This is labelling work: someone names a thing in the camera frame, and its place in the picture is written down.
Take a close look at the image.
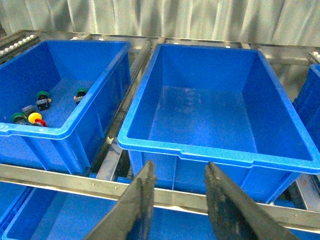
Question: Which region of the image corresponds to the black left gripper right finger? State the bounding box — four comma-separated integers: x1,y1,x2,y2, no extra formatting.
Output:
204,162,286,231

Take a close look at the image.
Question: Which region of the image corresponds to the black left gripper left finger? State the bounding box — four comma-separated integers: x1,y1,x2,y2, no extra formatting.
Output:
85,160,157,240

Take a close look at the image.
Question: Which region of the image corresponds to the blue bin with buttons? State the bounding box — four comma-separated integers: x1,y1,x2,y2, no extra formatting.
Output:
0,40,131,175

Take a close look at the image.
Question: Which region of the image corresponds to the lower blue bin right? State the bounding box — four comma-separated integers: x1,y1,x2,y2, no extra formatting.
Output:
149,208,320,240

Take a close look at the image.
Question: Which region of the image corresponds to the empty blue target bin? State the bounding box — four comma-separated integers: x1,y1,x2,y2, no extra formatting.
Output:
117,44,320,203

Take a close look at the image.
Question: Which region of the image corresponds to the lower blue bin left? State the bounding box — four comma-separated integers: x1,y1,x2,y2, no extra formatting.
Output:
0,182,32,229

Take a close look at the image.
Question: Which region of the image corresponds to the red button near green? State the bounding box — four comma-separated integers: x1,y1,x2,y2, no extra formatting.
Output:
33,118,48,127

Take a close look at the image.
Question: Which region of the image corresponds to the far right blue bin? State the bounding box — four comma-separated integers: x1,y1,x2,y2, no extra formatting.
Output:
293,63,320,149

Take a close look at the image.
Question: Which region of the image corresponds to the green button centre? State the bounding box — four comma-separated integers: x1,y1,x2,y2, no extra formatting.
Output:
73,87,88,105

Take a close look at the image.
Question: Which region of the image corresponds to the green button far left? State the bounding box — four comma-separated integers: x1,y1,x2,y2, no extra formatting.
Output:
36,90,52,111

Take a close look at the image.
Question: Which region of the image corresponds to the green button front left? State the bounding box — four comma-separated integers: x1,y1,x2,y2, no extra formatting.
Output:
11,112,28,125

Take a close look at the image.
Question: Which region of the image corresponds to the metal rack frame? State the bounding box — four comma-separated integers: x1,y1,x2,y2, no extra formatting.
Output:
0,30,320,234

